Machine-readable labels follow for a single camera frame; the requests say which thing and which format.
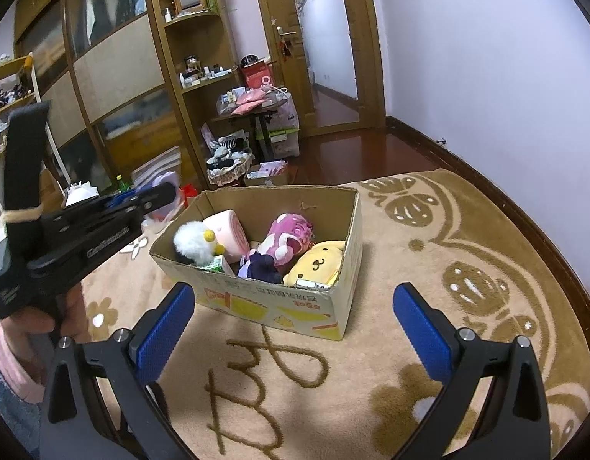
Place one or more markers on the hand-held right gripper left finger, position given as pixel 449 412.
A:
pixel 165 335

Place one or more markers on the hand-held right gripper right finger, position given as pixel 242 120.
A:
pixel 422 330

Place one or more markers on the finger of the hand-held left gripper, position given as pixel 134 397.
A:
pixel 125 199
pixel 156 199

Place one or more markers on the white duck plush toy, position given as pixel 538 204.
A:
pixel 192 239

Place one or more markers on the pink roll cushion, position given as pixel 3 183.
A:
pixel 225 232

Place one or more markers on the green packet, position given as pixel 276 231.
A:
pixel 218 266

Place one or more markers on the purple plush toy navy outfit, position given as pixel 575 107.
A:
pixel 261 268

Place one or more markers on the yellow dog plush toy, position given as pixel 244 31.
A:
pixel 316 263

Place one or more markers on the pink plush toy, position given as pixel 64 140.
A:
pixel 288 235

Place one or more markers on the person's left forearm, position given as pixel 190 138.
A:
pixel 12 359

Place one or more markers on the person's left hand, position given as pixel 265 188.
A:
pixel 74 311

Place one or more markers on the red gift bag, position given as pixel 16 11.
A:
pixel 188 196

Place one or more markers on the striped bag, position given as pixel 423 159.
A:
pixel 156 165

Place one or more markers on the white plush figure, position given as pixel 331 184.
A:
pixel 82 194

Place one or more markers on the basket of socks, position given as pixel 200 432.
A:
pixel 230 165

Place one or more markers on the pink patterned bag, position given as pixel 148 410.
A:
pixel 209 136

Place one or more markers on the small dark table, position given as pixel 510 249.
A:
pixel 249 117

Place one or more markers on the wooden wardrobe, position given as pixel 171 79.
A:
pixel 113 72

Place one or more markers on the pink packets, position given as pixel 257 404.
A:
pixel 249 100

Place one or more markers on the plastic storage bin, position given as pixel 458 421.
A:
pixel 285 129

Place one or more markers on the side shelf with figurines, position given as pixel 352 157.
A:
pixel 7 100

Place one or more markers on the red paper bag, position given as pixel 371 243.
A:
pixel 256 76

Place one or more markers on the wooden corner shelf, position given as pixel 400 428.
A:
pixel 199 38

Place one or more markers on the black cap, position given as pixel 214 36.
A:
pixel 252 60

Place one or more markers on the person's grey clothing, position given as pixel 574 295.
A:
pixel 12 421

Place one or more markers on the red key tassel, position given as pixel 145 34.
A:
pixel 285 49

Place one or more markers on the wooden door with glass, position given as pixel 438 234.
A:
pixel 276 0

